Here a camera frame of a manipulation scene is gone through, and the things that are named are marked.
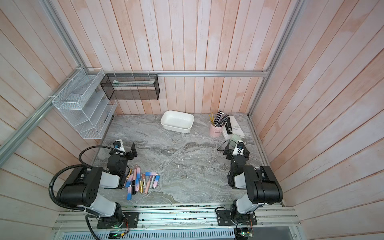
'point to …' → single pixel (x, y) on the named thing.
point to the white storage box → (179, 121)
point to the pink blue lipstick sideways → (150, 173)
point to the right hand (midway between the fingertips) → (236, 143)
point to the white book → (235, 128)
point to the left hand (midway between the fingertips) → (127, 145)
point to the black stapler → (228, 125)
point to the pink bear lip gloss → (147, 185)
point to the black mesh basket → (131, 86)
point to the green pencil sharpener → (234, 139)
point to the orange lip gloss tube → (143, 179)
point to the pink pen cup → (216, 132)
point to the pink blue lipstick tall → (137, 185)
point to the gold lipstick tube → (141, 186)
